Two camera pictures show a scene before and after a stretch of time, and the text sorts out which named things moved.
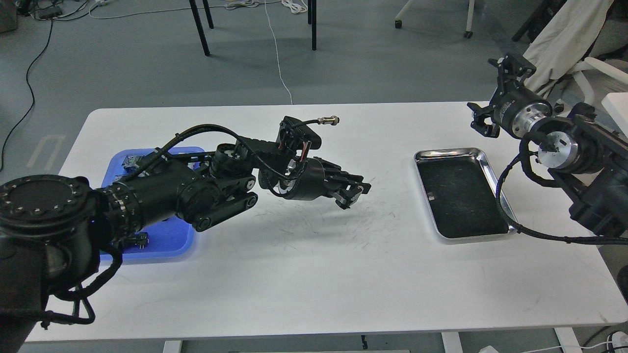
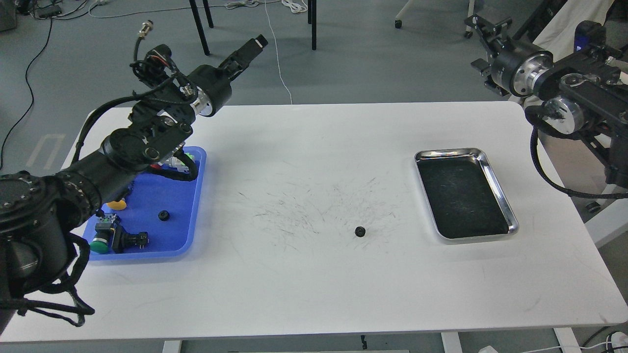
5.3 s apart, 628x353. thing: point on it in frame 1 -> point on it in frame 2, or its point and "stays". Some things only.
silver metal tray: x=465 y=200 stays
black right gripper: x=515 y=110 -> x=519 y=68
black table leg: x=193 y=4 stays
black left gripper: x=315 y=180 -> x=213 y=87
